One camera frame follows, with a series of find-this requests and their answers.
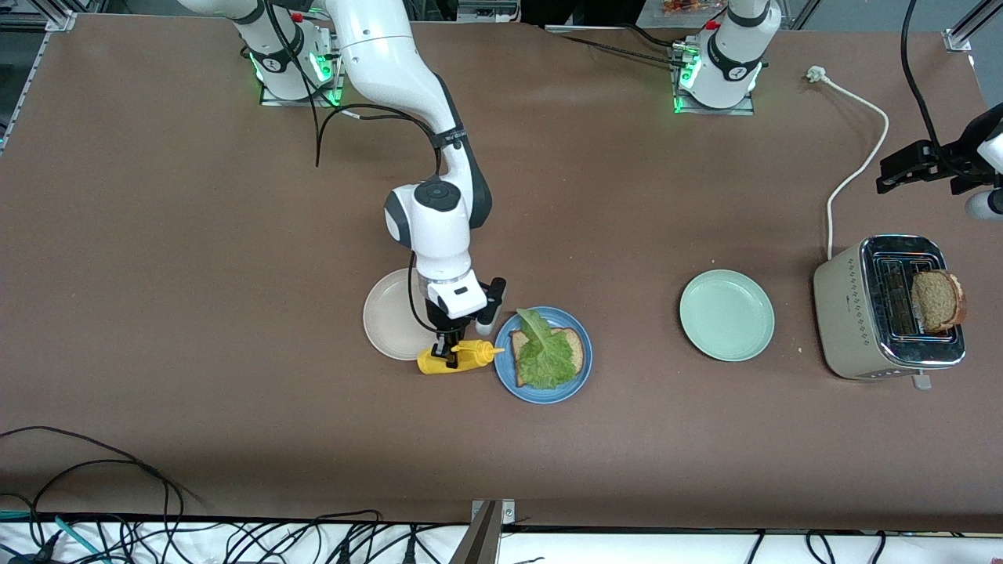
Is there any yellow mustard squeeze bottle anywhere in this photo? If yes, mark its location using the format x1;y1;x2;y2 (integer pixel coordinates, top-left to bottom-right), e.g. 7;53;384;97
417;340;505;375

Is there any green lettuce leaf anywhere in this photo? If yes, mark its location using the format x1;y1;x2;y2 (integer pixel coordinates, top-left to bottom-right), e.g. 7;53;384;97
513;309;578;390

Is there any brown bread slice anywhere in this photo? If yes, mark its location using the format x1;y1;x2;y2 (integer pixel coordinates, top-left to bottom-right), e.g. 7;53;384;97
510;327;585;386
911;270;968;334

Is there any beige round plate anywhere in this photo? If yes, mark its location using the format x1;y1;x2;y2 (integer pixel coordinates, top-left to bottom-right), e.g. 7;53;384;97
363;269;440;361

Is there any blue round plate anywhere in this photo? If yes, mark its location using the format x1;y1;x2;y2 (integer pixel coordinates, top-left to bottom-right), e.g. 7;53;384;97
494;306;594;405

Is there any mint green round plate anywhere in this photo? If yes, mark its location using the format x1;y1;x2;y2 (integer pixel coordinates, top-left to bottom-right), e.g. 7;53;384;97
679;269;776;363

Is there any brown table cover sheet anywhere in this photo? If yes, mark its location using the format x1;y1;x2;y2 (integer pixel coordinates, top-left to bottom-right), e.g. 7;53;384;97
0;14;1003;535

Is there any beige and chrome toaster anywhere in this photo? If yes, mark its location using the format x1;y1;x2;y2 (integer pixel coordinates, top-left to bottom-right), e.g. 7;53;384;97
813;235;966;391

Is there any white toaster power cable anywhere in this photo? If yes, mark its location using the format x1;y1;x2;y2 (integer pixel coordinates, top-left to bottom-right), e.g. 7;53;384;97
807;67;891;261

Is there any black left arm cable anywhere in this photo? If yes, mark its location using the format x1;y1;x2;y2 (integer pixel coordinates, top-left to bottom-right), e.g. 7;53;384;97
900;0;976;179

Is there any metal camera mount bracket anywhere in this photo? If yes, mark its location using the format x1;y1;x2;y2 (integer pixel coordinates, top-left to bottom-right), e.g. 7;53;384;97
451;499;516;564

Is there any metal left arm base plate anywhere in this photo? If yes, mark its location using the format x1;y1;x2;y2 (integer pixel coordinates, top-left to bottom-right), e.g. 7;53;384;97
668;43;755;116

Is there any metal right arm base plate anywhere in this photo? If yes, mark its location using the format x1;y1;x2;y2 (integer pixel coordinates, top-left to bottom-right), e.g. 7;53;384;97
260;33;350;107

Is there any black base supply cable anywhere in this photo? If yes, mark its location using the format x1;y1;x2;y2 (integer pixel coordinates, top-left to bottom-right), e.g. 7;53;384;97
558;22;690;67

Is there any black floor cable loop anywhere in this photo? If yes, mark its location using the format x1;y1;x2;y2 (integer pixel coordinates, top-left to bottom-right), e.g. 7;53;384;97
0;426;185;549
30;459;186;549

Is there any teal cable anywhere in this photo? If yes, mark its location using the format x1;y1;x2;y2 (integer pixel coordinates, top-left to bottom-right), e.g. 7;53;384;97
53;515;107;562

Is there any aluminium table frame rail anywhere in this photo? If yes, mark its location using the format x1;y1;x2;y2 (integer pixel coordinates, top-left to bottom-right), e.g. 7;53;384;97
0;8;77;154

